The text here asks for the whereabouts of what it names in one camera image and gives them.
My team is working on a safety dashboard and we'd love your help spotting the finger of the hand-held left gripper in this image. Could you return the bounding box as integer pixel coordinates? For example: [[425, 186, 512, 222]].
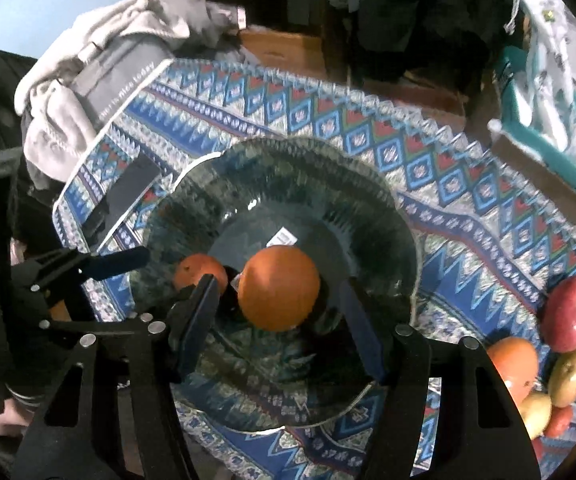
[[81, 156, 162, 249], [14, 245, 151, 311]]

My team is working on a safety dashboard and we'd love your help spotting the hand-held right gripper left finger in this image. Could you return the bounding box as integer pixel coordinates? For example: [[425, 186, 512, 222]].
[[10, 274, 219, 480]]

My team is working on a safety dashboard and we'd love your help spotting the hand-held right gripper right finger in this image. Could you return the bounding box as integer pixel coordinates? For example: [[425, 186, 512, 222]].
[[339, 279, 541, 480]]

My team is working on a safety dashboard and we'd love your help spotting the small orange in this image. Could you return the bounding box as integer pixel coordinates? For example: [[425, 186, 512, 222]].
[[174, 254, 229, 294]]

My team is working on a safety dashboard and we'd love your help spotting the large orange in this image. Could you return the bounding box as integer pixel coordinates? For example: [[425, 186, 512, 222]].
[[238, 245, 321, 332]]

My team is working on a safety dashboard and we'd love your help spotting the dark glass scalloped bowl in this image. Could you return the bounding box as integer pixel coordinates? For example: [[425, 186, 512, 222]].
[[130, 137, 423, 433]]

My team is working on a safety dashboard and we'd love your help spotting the yellow apple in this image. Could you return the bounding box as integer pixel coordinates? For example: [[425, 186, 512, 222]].
[[518, 391, 553, 441]]

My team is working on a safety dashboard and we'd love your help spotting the large red apple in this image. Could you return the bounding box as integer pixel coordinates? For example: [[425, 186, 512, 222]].
[[540, 275, 576, 354]]

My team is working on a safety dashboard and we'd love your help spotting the yellow-green pear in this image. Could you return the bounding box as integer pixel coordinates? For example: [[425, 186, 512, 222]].
[[548, 345, 576, 409]]

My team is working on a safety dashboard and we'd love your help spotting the small dark red apple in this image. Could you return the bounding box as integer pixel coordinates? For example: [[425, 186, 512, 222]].
[[542, 404, 575, 439]]

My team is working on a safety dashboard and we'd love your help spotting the dark grey folded garment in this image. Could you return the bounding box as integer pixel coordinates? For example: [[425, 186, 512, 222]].
[[70, 35, 177, 127]]

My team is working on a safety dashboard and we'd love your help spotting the blue patterned blanket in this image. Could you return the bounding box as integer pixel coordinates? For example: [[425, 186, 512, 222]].
[[52, 57, 576, 480]]

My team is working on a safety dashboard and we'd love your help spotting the small cardboard box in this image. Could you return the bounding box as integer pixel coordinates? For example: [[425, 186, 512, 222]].
[[239, 27, 327, 81]]

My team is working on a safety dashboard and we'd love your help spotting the cardboard box under teal box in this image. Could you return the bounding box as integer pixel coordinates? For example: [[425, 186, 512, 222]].
[[489, 130, 576, 229]]

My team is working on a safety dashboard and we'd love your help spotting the dark hanging clothing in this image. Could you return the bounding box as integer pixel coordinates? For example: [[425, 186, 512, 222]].
[[273, 0, 518, 87]]

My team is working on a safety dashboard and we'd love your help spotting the white printed drawstring bag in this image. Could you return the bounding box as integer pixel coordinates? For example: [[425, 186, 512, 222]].
[[505, 0, 576, 127]]

